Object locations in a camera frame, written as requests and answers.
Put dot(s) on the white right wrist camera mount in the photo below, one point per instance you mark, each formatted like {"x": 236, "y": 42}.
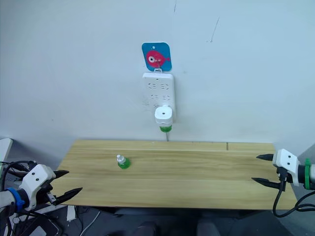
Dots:
{"x": 286, "y": 159}

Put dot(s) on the blue fish wall hook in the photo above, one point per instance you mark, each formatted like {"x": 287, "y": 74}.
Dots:
{"x": 157, "y": 50}

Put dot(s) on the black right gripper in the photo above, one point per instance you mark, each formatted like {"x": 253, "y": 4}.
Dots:
{"x": 281, "y": 174}

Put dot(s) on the green liquid bottle white cap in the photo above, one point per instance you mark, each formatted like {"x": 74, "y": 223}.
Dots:
{"x": 123, "y": 163}

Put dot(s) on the green bottle in heater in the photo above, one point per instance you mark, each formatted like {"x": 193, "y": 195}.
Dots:
{"x": 165, "y": 129}

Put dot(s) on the black flat floor device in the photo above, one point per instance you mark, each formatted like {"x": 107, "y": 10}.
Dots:
{"x": 37, "y": 227}

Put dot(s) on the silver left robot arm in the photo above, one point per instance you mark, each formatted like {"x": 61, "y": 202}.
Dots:
{"x": 5, "y": 197}

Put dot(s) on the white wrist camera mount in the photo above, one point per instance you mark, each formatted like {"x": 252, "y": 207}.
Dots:
{"x": 34, "y": 177}
{"x": 286, "y": 159}

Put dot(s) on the white furniture panel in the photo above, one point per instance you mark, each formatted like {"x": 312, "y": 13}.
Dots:
{"x": 5, "y": 147}

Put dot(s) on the white power strip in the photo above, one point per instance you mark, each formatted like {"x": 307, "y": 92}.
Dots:
{"x": 169, "y": 83}

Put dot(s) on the white mosquito repellent heater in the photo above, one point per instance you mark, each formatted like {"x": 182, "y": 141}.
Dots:
{"x": 163, "y": 115}

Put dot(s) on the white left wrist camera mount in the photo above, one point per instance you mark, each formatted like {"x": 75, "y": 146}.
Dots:
{"x": 34, "y": 177}

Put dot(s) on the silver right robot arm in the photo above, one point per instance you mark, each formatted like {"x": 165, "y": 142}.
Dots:
{"x": 312, "y": 177}

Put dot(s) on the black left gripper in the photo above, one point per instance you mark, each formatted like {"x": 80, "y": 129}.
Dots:
{"x": 46, "y": 193}

